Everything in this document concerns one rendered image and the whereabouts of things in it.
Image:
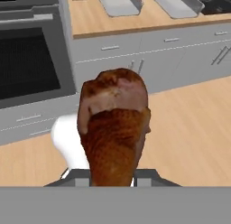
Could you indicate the white rounded object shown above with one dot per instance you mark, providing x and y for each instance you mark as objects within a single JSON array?
[{"x": 67, "y": 137}]

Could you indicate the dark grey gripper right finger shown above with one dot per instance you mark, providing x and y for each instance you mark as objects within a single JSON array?
[{"x": 147, "y": 175}]

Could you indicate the grey tupperware container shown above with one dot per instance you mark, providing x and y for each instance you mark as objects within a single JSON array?
[
  {"x": 177, "y": 5},
  {"x": 118, "y": 4}
]

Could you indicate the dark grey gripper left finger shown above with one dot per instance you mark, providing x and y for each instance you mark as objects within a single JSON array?
[{"x": 81, "y": 175}]

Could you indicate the black hob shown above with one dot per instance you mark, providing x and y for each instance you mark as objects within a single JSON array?
[{"x": 215, "y": 1}]

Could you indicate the grey oven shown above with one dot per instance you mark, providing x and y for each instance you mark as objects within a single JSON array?
[{"x": 30, "y": 59}]

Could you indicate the brown chicken drumstick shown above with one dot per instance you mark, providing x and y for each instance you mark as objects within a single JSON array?
[{"x": 114, "y": 134}]

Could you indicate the grey drawer front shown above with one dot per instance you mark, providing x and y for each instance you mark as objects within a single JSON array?
[
  {"x": 222, "y": 38},
  {"x": 90, "y": 53},
  {"x": 192, "y": 41}
]

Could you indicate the grey drawer under oven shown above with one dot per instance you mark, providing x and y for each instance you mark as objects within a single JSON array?
[
  {"x": 54, "y": 108},
  {"x": 18, "y": 134}
]

